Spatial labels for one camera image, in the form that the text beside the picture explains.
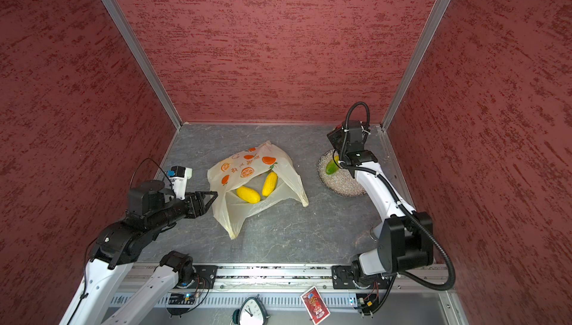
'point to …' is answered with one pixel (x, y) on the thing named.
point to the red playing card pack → (314, 305)
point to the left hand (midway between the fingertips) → (210, 200)
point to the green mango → (331, 167)
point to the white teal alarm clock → (252, 311)
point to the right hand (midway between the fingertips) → (329, 134)
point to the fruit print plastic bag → (249, 168)
